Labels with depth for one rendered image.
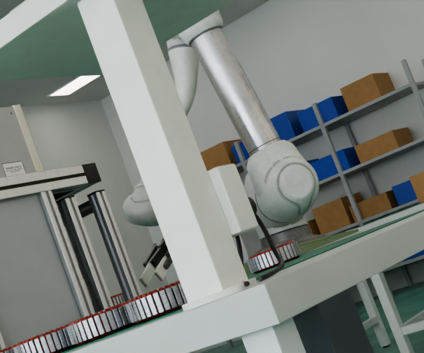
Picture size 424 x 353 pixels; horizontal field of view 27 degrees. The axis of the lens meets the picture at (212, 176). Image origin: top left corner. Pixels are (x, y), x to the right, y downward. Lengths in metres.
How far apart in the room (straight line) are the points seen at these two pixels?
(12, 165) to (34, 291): 0.37
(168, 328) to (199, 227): 0.14
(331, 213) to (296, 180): 6.34
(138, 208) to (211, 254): 1.59
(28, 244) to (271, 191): 0.81
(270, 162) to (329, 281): 1.31
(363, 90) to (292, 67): 1.21
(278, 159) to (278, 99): 7.07
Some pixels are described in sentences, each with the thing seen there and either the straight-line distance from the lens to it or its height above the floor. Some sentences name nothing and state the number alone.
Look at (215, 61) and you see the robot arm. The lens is 2.51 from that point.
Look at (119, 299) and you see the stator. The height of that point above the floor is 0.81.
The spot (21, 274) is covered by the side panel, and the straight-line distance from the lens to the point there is 1.80.
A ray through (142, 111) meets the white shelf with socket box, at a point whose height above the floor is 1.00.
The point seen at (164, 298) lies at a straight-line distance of 1.22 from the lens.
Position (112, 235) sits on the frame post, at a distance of 2.01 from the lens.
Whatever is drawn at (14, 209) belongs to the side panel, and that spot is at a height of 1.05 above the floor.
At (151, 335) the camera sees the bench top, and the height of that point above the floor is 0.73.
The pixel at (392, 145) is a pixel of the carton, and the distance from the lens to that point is 8.36.
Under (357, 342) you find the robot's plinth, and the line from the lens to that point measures 2.67.
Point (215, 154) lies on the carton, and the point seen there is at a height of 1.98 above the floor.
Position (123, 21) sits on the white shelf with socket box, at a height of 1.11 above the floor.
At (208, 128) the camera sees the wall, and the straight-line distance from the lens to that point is 10.00.
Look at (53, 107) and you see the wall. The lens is 10.37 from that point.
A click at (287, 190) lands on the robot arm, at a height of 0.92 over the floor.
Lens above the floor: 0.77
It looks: 6 degrees up
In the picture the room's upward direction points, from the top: 21 degrees counter-clockwise
